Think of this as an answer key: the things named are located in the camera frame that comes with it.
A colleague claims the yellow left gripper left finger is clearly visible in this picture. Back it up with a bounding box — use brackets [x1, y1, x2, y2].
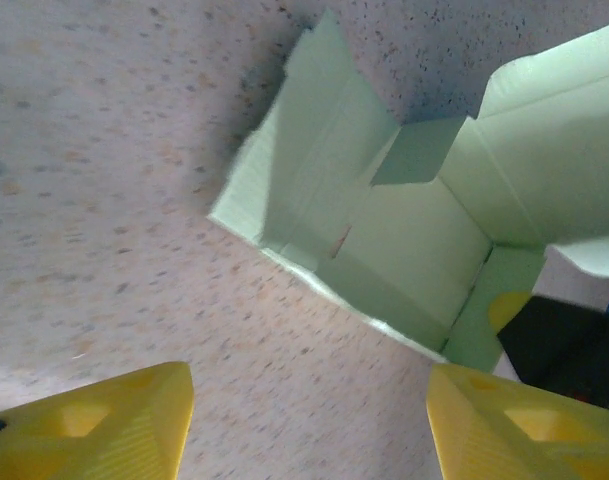
[0, 360, 195, 480]

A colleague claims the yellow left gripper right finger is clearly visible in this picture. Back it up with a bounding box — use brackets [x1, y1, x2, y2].
[426, 362, 609, 480]

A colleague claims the light green paper box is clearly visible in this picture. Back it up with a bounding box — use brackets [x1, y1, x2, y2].
[206, 7, 609, 374]

